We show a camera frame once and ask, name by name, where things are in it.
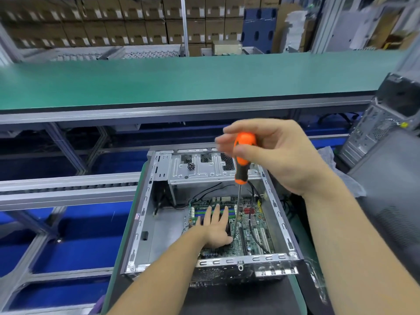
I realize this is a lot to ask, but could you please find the small purple object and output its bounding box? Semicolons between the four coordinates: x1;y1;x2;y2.
89;296;106;315

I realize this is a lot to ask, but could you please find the green conveyor belt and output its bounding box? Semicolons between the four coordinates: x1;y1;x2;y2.
0;50;408;114

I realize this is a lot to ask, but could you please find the black and silver computer case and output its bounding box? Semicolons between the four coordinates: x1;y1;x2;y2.
121;147;307;287

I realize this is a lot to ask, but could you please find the white bubble wrap bag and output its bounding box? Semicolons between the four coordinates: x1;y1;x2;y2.
318;146;367;198

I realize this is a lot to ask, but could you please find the orange handled screwdriver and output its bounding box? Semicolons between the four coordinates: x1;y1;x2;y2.
232;132;257;227

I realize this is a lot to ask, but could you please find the person's right hand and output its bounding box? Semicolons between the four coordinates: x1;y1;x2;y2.
214;118;340;198

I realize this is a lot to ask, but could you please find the person's left forearm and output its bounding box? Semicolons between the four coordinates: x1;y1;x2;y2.
108;233;215;315

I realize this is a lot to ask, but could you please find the black cable loop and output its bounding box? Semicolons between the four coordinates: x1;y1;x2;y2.
315;113;359;133

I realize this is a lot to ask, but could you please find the dark grey case side panel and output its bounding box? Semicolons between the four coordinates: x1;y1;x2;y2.
348;131;420;286

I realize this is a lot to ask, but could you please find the person's left hand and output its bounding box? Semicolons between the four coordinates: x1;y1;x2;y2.
195;203;235;250

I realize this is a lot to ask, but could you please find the aluminium roller conveyor rail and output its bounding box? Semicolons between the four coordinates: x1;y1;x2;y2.
0;171;143;211

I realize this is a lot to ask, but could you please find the green motherboard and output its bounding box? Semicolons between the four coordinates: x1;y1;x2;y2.
184;193;277;255

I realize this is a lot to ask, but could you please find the stack of cardboard boxes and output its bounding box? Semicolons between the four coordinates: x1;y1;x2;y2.
0;0;283;50

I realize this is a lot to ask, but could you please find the green RAM stick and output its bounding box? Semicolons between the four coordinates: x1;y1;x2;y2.
192;203;237;214

